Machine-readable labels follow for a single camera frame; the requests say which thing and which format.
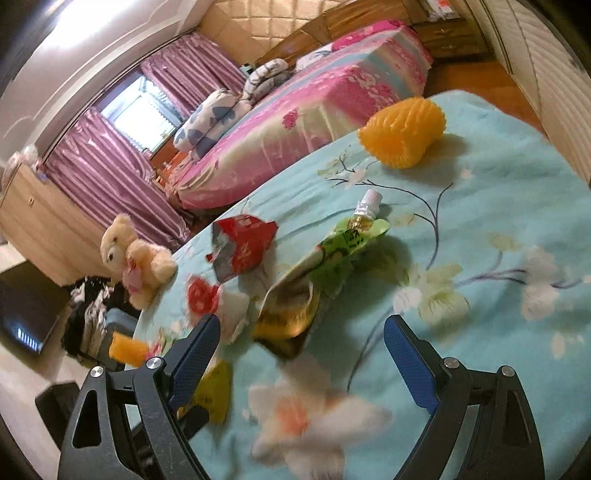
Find yellow wrapper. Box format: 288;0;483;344
176;359;232;425

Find red white wrapper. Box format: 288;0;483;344
186;275;249;345

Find green drink pouch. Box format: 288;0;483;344
252;189;390;361

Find red snack bag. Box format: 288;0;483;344
205;214;279;283

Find orange ribbed cup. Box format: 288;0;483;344
108;332;150;368

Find cream teddy bear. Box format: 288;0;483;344
100;214;177;310

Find teal floral bedsheet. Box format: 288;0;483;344
124;89;591;480

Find wooden wardrobe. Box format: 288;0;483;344
1;165;110;286

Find left pink curtain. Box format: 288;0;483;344
42;107;190;251

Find pink curtain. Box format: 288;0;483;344
42;107;190;251
139;32;245;118

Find blue heart folded quilt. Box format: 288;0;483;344
173;89;252;161

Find right pink curtain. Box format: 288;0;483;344
139;32;245;118

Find white louvered closet doors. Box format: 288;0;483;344
472;1;590;183

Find pink floral bed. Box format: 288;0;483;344
165;25;433;211

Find grey white folded quilt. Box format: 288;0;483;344
242;58;291;105

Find wooden nightstand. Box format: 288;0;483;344
413;18;489;62

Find pink pillow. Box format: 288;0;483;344
332;20;406;52

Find wooden headboard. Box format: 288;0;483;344
254;0;412;67

